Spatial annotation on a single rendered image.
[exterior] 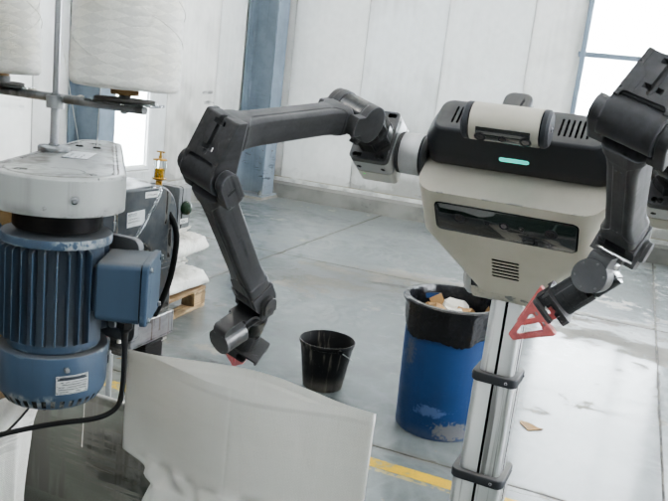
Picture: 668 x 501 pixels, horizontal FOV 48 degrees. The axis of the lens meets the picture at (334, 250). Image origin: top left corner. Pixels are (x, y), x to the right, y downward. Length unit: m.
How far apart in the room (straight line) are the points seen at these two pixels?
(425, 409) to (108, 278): 2.68
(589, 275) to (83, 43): 0.85
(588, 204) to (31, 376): 1.03
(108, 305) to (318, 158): 8.96
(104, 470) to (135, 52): 1.25
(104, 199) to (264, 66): 9.03
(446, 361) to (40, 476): 1.91
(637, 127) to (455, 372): 2.62
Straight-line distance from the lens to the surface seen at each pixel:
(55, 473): 2.22
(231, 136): 1.22
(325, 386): 3.98
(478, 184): 1.57
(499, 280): 1.73
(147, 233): 1.52
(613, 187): 1.14
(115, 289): 1.08
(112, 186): 1.06
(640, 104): 1.02
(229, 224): 1.34
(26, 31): 1.34
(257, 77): 10.08
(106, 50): 1.14
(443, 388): 3.55
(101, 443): 2.08
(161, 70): 1.16
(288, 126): 1.34
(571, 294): 1.36
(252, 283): 1.49
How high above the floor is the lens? 1.57
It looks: 12 degrees down
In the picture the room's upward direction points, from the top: 7 degrees clockwise
